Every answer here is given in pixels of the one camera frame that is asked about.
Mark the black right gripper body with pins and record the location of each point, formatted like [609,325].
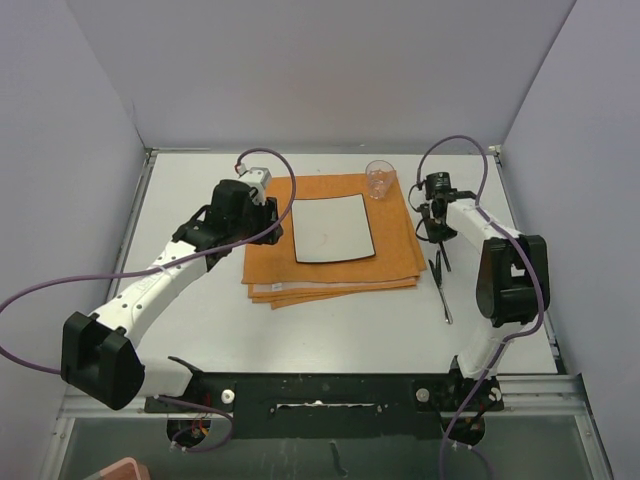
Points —
[435,230]

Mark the clear plastic cup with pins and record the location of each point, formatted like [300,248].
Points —
[379,176]

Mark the silver table knife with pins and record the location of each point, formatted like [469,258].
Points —
[436,272]

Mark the white square plate black rim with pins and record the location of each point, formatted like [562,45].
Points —
[331,230]

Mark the orange cloth placemat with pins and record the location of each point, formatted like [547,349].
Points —
[270,271]

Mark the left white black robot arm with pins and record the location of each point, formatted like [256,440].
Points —
[99,350]

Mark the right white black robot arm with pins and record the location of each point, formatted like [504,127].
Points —
[512,288]

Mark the pink box corner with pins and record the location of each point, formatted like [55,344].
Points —
[127,468]

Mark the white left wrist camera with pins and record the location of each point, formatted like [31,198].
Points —
[256,177]

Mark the aluminium left side rail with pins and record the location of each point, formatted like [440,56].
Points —
[133,217]

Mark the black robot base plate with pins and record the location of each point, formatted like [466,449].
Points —
[351,423]

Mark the aluminium front frame rail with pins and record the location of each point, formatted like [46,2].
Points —
[271,393]

